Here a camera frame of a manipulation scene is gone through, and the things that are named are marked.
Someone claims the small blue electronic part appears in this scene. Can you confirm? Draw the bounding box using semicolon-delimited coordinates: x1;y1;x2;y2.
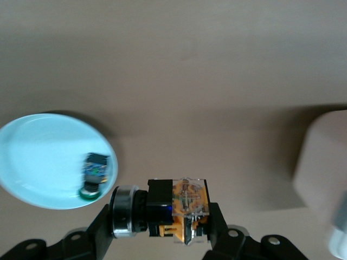
76;152;111;203

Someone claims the light blue round plate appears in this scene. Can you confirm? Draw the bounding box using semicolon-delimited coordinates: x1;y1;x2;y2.
0;113;119;211

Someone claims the orange push button switch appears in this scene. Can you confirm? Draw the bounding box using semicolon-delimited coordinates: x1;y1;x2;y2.
109;177;211;247

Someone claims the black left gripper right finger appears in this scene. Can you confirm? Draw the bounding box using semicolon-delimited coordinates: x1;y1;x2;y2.
203;201;310;260

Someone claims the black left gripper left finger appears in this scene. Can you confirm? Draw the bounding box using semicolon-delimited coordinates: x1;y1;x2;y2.
0;203;113;260

